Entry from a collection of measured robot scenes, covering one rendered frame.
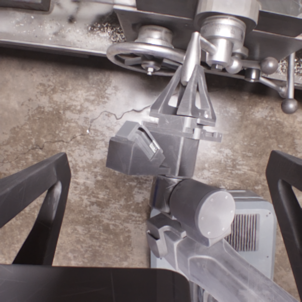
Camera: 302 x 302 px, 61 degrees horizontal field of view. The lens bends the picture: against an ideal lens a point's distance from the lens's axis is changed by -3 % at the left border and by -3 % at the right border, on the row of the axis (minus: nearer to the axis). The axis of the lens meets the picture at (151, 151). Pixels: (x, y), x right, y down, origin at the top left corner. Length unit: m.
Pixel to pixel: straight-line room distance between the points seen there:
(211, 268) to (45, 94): 1.22
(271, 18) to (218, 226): 0.35
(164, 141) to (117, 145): 0.07
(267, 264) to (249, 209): 0.25
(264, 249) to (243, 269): 0.88
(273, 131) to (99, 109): 0.86
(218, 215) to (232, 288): 0.08
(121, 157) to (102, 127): 1.03
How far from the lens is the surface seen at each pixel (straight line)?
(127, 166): 0.30
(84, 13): 1.01
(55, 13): 1.04
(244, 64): 0.63
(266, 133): 1.40
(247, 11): 0.45
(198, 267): 0.36
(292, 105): 0.70
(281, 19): 0.52
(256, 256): 1.23
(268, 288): 0.34
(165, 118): 0.36
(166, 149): 0.35
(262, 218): 1.18
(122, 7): 0.55
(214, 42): 0.45
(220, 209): 0.32
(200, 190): 0.32
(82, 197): 1.39
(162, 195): 0.36
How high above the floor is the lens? 1.30
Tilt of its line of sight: 85 degrees down
